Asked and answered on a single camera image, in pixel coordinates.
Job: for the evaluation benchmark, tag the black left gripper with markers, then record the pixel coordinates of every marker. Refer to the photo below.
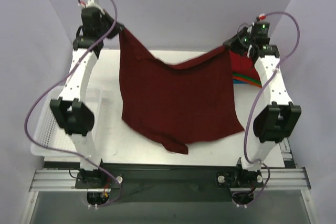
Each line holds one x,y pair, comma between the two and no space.
113,28

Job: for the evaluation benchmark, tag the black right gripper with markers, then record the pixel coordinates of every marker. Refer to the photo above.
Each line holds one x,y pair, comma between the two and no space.
232,44

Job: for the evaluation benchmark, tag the dark maroon t-shirt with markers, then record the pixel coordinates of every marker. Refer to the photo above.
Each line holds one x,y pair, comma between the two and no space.
177,105

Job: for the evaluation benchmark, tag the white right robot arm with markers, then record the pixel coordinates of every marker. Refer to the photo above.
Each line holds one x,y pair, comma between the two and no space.
273,114

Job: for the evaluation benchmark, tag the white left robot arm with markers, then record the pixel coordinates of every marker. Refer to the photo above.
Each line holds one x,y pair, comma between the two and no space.
69,109

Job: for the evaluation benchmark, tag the folded green t-shirt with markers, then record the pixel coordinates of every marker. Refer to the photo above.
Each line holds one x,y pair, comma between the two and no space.
242,76

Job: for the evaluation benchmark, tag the folded orange t-shirt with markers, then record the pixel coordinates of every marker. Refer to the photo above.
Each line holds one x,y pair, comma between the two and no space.
257,84

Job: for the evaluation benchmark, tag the folded blue t-shirt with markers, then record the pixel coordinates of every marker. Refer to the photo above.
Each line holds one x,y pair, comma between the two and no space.
239,82

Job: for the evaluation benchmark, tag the white plastic basket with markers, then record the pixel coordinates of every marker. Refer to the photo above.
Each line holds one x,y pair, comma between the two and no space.
49,134

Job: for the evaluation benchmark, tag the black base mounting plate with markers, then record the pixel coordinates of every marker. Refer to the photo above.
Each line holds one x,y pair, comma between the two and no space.
169,184

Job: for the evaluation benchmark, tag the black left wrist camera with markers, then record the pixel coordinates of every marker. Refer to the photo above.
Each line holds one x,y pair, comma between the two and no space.
91,21

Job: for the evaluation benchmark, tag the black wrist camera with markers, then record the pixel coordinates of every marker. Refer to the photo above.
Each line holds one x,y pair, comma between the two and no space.
91,21
259,29

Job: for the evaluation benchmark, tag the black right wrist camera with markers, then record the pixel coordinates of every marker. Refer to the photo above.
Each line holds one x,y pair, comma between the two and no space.
259,29

